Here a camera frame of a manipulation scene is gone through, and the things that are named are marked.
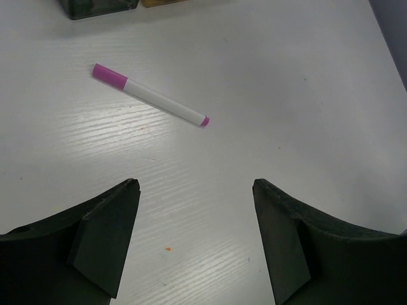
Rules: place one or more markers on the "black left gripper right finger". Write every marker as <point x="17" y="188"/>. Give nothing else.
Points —
<point x="315" y="258"/>

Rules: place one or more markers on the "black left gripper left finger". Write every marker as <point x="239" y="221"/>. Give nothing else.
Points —
<point x="76" y="256"/>

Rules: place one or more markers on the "purple-capped white marker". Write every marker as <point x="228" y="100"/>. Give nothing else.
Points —
<point x="148" y="96"/>

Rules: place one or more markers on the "smoky grey plastic bin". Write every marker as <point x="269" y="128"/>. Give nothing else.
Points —
<point x="80" y="9"/>

